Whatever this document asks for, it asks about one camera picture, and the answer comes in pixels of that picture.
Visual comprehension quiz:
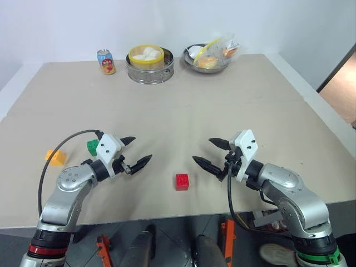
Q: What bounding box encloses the blue orange drink can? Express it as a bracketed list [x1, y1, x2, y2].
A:
[96, 48, 117, 76]

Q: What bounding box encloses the clear plastic bag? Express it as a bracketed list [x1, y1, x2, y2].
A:
[193, 33, 242, 69]

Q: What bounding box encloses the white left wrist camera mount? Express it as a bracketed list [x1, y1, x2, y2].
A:
[95, 133, 126, 178]

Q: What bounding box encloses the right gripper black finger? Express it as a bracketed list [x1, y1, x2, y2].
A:
[208, 137, 231, 151]
[192, 155, 225, 177]

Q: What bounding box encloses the yellow bamboo steamer basket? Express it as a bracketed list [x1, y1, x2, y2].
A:
[127, 44, 165, 71]

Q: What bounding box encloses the stainless steel steamer pot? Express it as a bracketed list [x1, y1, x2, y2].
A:
[125, 47, 175, 85]

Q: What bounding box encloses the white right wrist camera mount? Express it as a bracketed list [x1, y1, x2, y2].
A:
[234, 129, 260, 182]

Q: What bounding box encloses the white shoe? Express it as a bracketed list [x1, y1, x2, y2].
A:
[259, 243, 296, 267]

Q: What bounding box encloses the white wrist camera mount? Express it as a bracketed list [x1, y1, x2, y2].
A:
[234, 129, 260, 182]
[95, 133, 126, 178]

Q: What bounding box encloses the orange toy brick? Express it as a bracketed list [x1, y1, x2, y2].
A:
[44, 149, 67, 167]

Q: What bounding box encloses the white egg shell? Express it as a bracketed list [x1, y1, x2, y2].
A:
[188, 45, 206, 60]

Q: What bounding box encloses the red toy brick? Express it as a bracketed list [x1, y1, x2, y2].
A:
[175, 172, 191, 192]

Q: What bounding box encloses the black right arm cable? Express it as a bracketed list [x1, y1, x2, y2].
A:
[226, 146, 293, 240]

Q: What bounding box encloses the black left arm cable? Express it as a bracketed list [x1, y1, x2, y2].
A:
[37, 128, 102, 218]

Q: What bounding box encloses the orange black clamp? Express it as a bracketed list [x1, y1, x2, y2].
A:
[220, 219, 238, 267]
[95, 234, 113, 267]

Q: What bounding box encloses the stainless steel bowl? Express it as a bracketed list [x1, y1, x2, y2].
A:
[182, 43, 232, 74]

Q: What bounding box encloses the dark rounded shape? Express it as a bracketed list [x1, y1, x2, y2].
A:
[194, 234, 224, 267]
[118, 223, 157, 267]

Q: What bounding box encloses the beige paper table cover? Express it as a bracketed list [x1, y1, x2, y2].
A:
[6, 53, 307, 118]
[0, 99, 356, 230]

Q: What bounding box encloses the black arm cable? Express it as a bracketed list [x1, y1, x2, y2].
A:
[226, 146, 293, 240]
[37, 128, 102, 218]

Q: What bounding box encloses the green toy brick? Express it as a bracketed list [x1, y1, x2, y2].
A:
[86, 139, 100, 157]

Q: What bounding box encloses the small orange bread piece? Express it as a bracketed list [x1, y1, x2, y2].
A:
[222, 47, 238, 59]

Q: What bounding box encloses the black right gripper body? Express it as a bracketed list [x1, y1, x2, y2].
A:
[218, 147, 243, 182]

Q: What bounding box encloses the brown wooden door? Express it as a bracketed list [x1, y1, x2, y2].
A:
[317, 41, 356, 125]

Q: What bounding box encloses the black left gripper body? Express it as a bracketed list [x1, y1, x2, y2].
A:
[112, 155, 132, 176]

